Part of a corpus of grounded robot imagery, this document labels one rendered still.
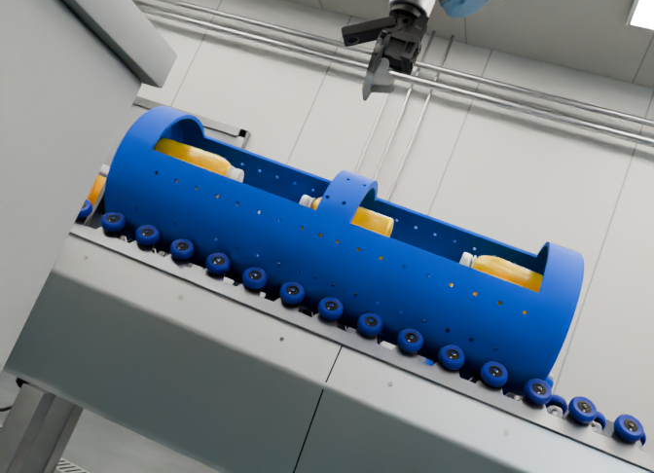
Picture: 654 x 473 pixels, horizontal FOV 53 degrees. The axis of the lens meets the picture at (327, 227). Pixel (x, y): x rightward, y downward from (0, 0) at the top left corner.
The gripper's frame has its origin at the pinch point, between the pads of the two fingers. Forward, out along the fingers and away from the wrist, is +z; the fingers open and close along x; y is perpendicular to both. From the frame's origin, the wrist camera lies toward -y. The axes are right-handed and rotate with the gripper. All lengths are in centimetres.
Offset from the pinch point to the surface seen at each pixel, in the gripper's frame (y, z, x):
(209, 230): -13.9, 39.5, -11.7
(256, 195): -7.7, 30.8, -14.2
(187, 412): -5, 71, -9
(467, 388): 39, 48, -12
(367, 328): 20, 45, -12
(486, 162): 27, -114, 324
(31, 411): -32, 82, -9
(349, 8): -112, -200, 329
